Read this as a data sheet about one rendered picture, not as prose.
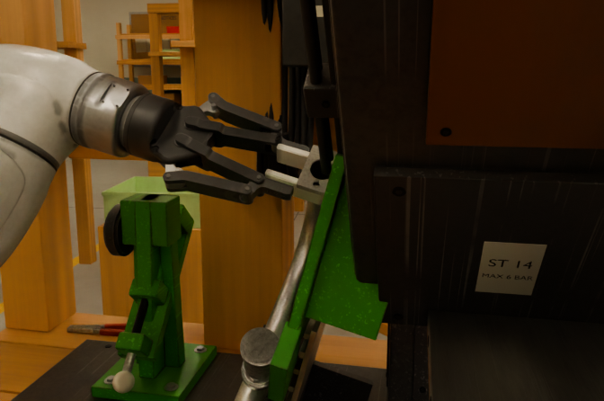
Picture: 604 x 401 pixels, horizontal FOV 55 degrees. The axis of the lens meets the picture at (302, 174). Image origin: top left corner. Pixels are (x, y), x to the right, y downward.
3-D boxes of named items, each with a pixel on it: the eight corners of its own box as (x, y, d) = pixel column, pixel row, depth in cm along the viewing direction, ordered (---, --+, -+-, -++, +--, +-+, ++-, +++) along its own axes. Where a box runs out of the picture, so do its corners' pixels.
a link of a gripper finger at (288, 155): (276, 162, 66) (278, 156, 67) (333, 179, 65) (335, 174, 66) (276, 147, 64) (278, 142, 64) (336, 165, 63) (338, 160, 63)
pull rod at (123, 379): (128, 398, 74) (126, 357, 73) (109, 396, 74) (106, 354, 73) (148, 377, 79) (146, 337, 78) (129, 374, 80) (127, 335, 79)
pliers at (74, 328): (158, 327, 106) (158, 321, 106) (149, 340, 101) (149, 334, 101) (75, 325, 107) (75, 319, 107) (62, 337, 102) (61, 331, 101)
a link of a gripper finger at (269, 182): (250, 172, 63) (239, 193, 61) (293, 186, 62) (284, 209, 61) (251, 179, 64) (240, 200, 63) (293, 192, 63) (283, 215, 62)
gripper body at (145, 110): (111, 131, 62) (190, 156, 60) (147, 75, 66) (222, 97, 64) (126, 169, 68) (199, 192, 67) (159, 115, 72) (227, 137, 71)
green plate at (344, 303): (359, 394, 53) (427, 181, 48) (275, 364, 54) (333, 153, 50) (369, 339, 64) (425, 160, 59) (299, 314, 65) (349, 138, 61)
